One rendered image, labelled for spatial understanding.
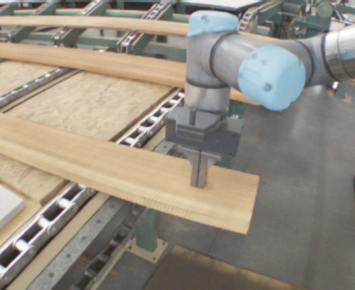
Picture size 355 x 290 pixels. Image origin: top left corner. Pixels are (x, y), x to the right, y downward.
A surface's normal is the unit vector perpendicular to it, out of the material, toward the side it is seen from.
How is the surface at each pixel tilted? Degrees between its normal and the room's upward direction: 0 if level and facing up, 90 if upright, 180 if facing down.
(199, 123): 0
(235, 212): 0
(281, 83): 90
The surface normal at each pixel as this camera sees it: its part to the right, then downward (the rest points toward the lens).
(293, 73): 0.50, 0.52
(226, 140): -0.34, 0.53
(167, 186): 0.04, -0.82
